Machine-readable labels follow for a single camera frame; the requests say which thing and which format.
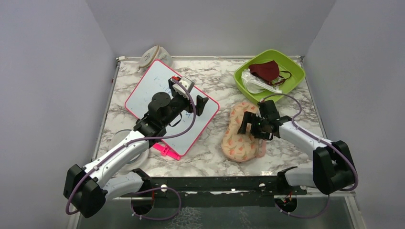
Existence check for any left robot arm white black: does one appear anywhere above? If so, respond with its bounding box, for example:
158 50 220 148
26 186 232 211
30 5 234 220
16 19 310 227
63 80 209 218

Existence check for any pink framed whiteboard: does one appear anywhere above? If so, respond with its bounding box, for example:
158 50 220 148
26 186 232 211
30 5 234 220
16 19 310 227
125 60 220 157

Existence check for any purple cable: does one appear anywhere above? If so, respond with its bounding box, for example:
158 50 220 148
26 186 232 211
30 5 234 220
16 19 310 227
65 79 197 221
259 93 360 219

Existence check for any aluminium frame rail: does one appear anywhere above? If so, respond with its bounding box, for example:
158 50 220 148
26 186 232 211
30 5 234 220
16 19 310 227
305 187 356 197

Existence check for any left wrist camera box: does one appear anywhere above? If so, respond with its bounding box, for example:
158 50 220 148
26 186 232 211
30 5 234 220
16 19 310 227
171 77 194 98

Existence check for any maroon bra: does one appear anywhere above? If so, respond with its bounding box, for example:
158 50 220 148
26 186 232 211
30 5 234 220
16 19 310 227
249 61 292 86

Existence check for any green plastic bin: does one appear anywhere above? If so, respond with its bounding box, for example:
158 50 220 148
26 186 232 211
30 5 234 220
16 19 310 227
234 50 306 103

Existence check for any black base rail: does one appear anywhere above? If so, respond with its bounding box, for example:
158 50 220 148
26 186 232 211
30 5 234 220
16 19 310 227
124 176 307 209

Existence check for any peach floral mesh laundry bag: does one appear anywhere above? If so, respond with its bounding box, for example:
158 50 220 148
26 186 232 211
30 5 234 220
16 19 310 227
221 102 266 162

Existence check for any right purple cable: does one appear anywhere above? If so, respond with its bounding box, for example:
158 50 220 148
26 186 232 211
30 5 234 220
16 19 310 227
259 93 360 219

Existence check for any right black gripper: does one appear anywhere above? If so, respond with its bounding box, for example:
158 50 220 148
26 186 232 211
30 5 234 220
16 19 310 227
238 111 269 140

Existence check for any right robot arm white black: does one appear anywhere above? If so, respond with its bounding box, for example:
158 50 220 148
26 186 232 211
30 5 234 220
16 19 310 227
238 100 358 195

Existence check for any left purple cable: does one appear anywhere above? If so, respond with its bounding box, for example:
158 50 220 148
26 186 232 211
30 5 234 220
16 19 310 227
65 79 197 221

